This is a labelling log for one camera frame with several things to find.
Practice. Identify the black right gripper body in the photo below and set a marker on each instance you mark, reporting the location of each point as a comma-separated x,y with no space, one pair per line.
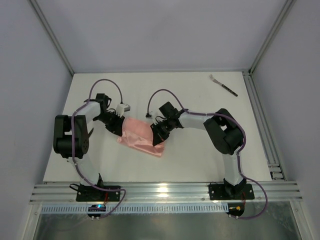
158,132

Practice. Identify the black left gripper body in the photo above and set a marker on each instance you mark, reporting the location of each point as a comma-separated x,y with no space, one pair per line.
116,124

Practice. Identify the pink satin napkin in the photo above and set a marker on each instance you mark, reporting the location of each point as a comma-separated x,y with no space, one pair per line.
138,135

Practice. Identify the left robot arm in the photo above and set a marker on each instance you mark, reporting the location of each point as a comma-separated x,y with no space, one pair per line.
71,137

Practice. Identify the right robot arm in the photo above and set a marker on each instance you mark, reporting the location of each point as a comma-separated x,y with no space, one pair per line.
225,133

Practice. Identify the metal fork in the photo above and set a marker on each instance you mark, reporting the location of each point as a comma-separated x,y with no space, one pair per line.
222,85

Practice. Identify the left controller board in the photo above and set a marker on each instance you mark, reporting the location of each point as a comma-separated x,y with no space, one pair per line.
96,211

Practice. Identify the controller board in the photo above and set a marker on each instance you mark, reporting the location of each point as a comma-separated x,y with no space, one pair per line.
235,210
96,211

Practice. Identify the right controller board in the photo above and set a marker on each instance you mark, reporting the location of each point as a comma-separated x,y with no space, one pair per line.
235,210

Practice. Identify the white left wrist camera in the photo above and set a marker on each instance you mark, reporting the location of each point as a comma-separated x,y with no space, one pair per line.
122,108

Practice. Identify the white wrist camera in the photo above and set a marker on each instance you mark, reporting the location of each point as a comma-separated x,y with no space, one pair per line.
151,117
122,108

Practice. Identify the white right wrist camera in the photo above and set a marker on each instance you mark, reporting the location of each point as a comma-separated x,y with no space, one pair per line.
151,117

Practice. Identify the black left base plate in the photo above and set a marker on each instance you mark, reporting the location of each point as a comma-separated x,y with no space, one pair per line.
91,194

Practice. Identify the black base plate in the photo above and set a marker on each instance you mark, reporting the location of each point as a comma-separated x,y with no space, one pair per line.
91,194
217,191

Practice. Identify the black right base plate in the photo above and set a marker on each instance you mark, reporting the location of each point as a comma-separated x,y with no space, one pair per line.
217,191

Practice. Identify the slotted cable duct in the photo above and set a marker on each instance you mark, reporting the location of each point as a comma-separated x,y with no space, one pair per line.
135,208

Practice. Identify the aluminium right side rail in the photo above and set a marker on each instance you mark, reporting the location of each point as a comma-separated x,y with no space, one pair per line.
272,155

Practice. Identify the aluminium rail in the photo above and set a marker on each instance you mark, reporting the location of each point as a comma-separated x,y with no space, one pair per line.
272,155
163,192

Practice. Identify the aluminium front rail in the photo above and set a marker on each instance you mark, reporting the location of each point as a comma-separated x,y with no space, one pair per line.
163,192

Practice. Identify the left frame post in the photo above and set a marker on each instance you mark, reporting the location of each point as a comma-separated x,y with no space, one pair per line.
51,35

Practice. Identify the frame post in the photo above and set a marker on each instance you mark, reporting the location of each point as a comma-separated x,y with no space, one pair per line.
51,35
275,28

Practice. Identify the right frame post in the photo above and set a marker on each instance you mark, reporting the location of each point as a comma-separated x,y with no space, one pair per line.
275,28

